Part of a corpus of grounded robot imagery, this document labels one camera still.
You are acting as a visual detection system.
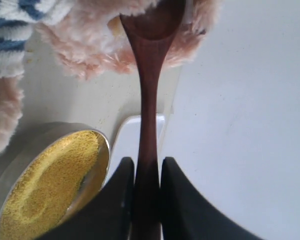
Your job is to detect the yellow millet grains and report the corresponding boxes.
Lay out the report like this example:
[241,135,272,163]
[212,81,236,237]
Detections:
[0,130,108,240]

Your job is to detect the dark wooden spoon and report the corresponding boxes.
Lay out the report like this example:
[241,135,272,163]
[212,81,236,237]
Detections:
[120,0,186,240]

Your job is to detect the steel bowl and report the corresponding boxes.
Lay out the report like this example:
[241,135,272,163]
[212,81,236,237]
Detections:
[0,121,111,240]

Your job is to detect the white rectangular tray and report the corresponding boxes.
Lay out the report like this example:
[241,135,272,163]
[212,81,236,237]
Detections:
[109,113,166,176]

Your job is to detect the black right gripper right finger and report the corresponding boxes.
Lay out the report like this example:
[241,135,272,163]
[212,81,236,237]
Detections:
[160,157,258,240]

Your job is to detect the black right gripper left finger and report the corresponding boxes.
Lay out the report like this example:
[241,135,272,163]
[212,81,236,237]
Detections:
[39,157,134,240]

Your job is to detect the pink plush teddy bear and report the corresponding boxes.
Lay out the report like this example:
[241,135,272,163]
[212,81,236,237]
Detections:
[0,0,222,165]

